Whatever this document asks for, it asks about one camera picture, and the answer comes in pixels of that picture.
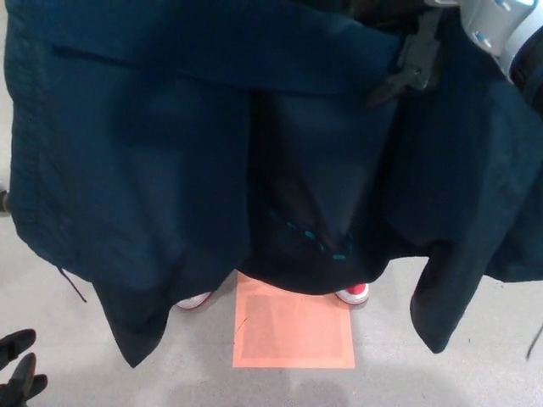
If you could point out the dark blue coat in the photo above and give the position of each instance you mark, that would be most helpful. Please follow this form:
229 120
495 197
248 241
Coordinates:
127 148

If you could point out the robot right black hand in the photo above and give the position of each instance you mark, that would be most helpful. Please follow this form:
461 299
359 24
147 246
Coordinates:
418 63

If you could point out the robot left black hand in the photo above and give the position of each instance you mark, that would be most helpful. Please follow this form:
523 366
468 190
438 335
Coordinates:
19 377

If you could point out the robot right silver arm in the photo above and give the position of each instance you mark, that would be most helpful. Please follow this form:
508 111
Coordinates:
496 38

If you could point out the person's right red white sneaker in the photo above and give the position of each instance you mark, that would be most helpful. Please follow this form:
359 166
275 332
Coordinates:
194 301

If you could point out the black chair caster wheel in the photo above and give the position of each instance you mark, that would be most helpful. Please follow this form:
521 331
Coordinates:
3 201

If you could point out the person's left red white sneaker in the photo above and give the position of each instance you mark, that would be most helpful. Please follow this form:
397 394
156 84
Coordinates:
354 293

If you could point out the person's red white sneaker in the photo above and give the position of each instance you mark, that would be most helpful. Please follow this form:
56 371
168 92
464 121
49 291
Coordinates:
354 293
194 301

